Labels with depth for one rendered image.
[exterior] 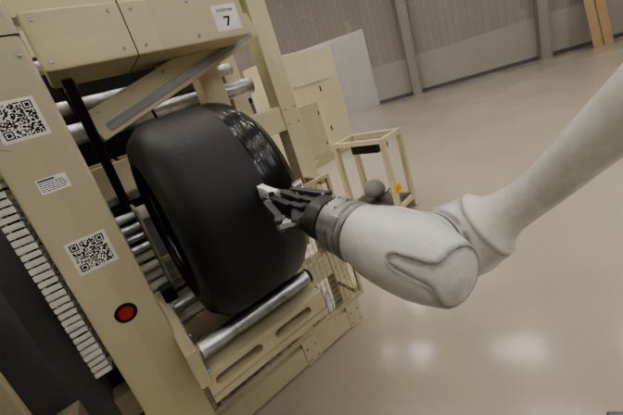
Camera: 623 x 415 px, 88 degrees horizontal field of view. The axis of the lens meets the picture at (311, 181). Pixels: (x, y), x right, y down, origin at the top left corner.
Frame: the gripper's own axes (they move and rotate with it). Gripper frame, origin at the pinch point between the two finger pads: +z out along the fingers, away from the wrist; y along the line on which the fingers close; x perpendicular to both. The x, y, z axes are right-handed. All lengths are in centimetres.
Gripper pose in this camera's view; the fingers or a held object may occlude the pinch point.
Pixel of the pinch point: (269, 194)
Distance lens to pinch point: 67.3
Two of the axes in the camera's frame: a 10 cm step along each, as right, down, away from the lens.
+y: -7.7, 4.0, -5.1
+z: -6.1, -1.9, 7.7
